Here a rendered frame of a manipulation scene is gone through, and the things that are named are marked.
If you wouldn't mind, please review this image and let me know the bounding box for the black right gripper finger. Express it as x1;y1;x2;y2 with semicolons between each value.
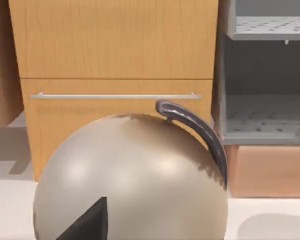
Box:
55;196;108;240

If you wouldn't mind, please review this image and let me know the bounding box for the round beige kettle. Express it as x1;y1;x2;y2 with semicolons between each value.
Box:
33;99;229;240

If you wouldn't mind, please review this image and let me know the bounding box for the wooden drawer front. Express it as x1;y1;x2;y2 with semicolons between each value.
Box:
20;78;215;182

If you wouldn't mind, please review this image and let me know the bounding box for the salmon-coloured box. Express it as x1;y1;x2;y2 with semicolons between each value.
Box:
224;144;300;199

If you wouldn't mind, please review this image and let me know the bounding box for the wooden cupboard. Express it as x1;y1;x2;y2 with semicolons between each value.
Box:
8;0;223;182

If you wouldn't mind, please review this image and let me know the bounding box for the grey pierced shelf rack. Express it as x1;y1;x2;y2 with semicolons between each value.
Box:
219;0;300;146

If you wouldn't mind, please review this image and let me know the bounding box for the long metal handle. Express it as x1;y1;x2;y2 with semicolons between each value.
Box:
29;92;203;101

